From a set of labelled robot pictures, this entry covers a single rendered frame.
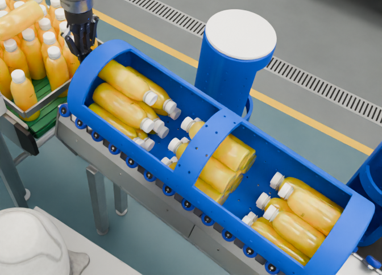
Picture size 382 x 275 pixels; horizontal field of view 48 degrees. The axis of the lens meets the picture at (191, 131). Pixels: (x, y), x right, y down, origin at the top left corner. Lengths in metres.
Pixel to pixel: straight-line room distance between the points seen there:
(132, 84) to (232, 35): 0.56
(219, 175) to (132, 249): 1.19
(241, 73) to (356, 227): 0.80
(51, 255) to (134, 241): 1.41
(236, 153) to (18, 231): 0.58
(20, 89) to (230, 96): 0.80
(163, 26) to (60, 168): 1.34
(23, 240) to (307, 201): 0.67
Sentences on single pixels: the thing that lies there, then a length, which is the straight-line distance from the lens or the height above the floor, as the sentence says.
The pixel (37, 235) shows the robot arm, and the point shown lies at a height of 1.34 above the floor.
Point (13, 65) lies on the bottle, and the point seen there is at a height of 1.03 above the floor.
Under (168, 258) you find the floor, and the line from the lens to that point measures 2.27.
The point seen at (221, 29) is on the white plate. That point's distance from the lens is 1.71.
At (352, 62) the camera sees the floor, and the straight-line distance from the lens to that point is 3.43.
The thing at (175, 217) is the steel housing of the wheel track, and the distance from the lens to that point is 1.39.
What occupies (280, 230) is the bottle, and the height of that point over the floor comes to 1.12.
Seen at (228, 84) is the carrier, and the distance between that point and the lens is 1.72.
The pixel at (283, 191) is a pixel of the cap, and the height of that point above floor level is 1.17.
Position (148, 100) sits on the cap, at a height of 1.16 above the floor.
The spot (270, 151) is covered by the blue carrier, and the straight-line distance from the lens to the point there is 1.31.
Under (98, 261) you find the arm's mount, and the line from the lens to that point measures 1.13.
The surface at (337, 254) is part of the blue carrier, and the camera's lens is 1.10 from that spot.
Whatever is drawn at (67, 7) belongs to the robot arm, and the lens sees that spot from 1.21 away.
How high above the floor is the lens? 2.14
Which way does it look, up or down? 54 degrees down
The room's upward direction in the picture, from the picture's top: 11 degrees clockwise
